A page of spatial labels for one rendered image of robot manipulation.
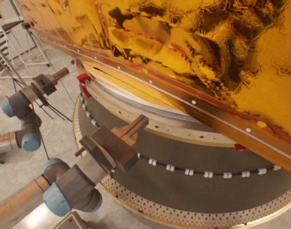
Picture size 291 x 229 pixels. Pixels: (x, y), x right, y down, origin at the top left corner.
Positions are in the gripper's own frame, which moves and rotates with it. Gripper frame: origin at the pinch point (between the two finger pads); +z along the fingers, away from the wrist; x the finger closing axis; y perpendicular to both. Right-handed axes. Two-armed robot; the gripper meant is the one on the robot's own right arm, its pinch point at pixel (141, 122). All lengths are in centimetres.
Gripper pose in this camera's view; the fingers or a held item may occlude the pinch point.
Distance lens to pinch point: 44.5
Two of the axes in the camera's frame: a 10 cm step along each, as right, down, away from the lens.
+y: 1.0, 6.3, 7.7
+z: 6.7, -6.2, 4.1
